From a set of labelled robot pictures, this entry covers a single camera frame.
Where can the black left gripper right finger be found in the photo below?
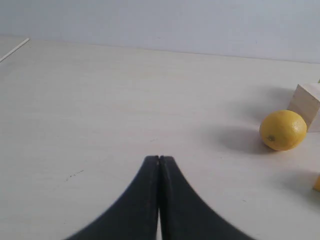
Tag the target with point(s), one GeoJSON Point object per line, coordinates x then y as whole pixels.
{"type": "Point", "coordinates": [183, 214]}

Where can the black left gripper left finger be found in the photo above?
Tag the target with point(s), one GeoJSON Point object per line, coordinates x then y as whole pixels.
{"type": "Point", "coordinates": [134, 215]}

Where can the yellow lemon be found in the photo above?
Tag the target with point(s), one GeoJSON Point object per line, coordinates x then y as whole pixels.
{"type": "Point", "coordinates": [283, 130]}

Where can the yellow cheese wedge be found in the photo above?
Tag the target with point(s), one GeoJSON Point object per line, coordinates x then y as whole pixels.
{"type": "Point", "coordinates": [316, 185]}

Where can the plain wooden cube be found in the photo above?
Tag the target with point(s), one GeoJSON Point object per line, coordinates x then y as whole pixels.
{"type": "Point", "coordinates": [306, 102]}

